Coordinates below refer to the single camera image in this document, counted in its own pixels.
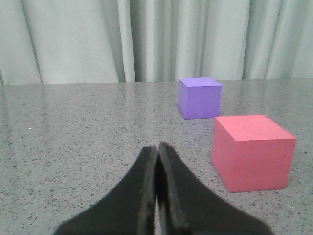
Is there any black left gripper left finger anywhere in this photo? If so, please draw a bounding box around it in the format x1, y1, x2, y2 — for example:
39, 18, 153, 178
55, 146, 157, 235

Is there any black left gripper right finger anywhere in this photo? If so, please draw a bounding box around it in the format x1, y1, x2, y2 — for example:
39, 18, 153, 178
156, 142, 273, 235

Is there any red foam cube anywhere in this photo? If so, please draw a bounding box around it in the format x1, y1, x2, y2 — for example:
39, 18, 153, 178
211, 115, 296, 193

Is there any purple foam cube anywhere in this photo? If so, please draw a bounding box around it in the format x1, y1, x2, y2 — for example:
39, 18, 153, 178
177, 77, 222, 120

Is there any pale green curtain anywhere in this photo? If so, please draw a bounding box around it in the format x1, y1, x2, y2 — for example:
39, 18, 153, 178
0, 0, 313, 85

